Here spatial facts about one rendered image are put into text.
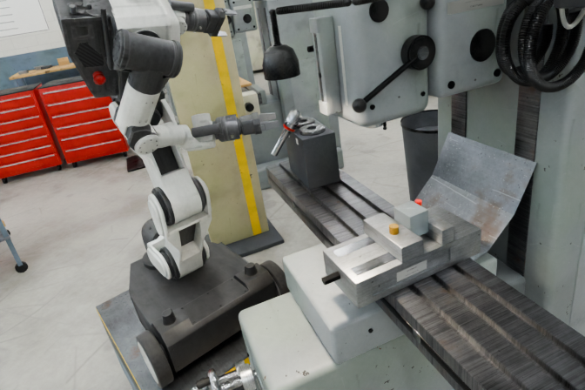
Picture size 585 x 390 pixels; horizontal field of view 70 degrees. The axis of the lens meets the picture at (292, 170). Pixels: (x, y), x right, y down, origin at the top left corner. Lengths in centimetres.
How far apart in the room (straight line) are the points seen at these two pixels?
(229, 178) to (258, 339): 175
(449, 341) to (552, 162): 53
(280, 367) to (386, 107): 68
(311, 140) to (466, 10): 64
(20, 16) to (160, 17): 882
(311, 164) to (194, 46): 139
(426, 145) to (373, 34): 211
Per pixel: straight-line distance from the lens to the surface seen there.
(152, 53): 111
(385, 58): 92
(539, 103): 117
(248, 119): 145
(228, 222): 296
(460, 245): 106
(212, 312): 162
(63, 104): 550
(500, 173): 128
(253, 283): 168
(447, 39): 98
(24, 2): 999
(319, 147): 142
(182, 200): 146
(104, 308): 221
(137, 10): 124
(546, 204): 125
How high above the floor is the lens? 162
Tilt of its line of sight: 23 degrees down
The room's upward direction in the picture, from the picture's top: 9 degrees counter-clockwise
